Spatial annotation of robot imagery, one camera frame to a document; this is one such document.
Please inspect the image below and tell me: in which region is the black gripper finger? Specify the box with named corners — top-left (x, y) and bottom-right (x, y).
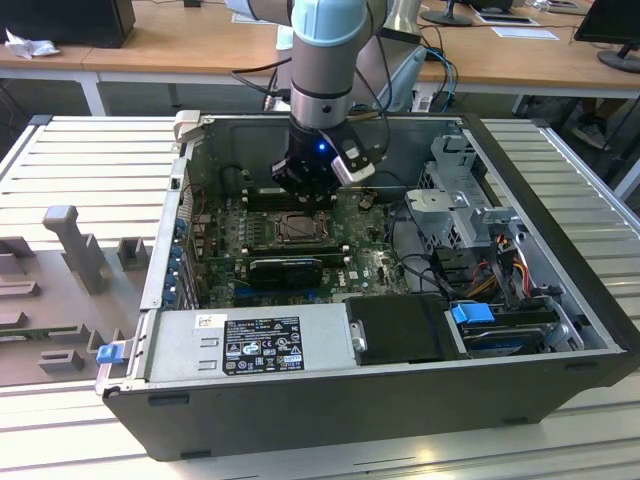
top-left (271, 159), bottom-right (301, 200)
top-left (298, 188), bottom-right (337, 212)

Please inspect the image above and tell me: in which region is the metal socket cover frame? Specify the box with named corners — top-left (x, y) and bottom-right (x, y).
top-left (273, 213), bottom-right (330, 246)

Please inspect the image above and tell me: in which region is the silver CPU plate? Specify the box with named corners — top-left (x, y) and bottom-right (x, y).
top-left (284, 219), bottom-right (319, 239)

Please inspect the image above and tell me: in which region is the CPU socket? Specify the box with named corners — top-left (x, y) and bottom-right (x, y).
top-left (272, 209), bottom-right (334, 247)

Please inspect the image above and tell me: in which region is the black cylinder component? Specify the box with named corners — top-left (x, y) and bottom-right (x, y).
top-left (221, 166), bottom-right (245, 195)

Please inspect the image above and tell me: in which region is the green motherboard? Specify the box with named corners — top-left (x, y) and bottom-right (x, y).
top-left (192, 192), bottom-right (416, 309)

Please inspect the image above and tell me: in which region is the black graphics card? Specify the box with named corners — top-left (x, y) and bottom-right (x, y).
top-left (247, 257), bottom-right (324, 291)

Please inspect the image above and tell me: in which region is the pale blue teach pendant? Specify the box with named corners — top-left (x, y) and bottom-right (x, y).
top-left (375, 45), bottom-right (431, 114)

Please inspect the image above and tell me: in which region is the silver metal drive cage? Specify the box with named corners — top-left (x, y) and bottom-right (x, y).
top-left (403, 133), bottom-right (534, 256)

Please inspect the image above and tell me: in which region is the black plastic shroud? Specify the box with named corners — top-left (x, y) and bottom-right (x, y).
top-left (344, 294), bottom-right (469, 367)

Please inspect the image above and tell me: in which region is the black rating label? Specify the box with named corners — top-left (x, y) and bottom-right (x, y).
top-left (222, 315), bottom-right (304, 377)

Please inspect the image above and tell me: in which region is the blue disk carrier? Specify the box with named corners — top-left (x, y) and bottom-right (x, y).
top-left (449, 302), bottom-right (496, 329)

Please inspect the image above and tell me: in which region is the black round monitor stand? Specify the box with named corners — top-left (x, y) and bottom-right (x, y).
top-left (422, 0), bottom-right (475, 28)
top-left (597, 42), bottom-right (640, 74)

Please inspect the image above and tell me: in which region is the silver power supply unit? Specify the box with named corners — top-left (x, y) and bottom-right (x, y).
top-left (144, 302), bottom-right (359, 384)

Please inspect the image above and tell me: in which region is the black open PC case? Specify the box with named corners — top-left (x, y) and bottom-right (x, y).
top-left (94, 109), bottom-right (640, 464)

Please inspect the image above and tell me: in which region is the hard disk drive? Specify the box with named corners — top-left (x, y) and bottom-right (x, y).
top-left (462, 324), bottom-right (547, 359)

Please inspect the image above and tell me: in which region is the black white tablet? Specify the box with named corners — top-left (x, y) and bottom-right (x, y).
top-left (474, 10), bottom-right (543, 28)

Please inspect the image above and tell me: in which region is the blue case latch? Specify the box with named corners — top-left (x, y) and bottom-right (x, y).
top-left (97, 343), bottom-right (124, 366)

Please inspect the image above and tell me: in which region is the grey parts rack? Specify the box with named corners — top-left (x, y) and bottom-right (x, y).
top-left (0, 204), bottom-right (156, 389)

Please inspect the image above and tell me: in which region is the black computer box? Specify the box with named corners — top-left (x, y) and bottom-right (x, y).
top-left (0, 0), bottom-right (137, 50)

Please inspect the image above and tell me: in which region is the person leg with sneaker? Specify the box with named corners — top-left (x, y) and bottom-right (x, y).
top-left (569, 97), bottom-right (614, 151)

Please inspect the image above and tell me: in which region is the crumpled white paper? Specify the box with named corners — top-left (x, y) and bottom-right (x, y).
top-left (3, 27), bottom-right (62, 61)

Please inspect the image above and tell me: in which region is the green RAM stick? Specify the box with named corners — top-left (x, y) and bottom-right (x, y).
top-left (0, 327), bottom-right (80, 345)

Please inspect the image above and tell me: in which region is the black computer monitor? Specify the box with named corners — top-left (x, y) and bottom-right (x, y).
top-left (573, 0), bottom-right (640, 44)

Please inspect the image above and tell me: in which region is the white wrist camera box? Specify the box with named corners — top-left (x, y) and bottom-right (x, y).
top-left (329, 139), bottom-right (377, 185)

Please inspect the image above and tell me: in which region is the grey case release handle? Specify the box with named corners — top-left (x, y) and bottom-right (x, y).
top-left (172, 109), bottom-right (203, 152)

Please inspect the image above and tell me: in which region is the blue cable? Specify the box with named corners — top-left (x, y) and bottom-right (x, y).
top-left (425, 46), bottom-right (459, 114)

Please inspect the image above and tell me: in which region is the yellow orange wire bundle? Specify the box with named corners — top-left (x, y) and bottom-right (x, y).
top-left (492, 249), bottom-right (532, 297)

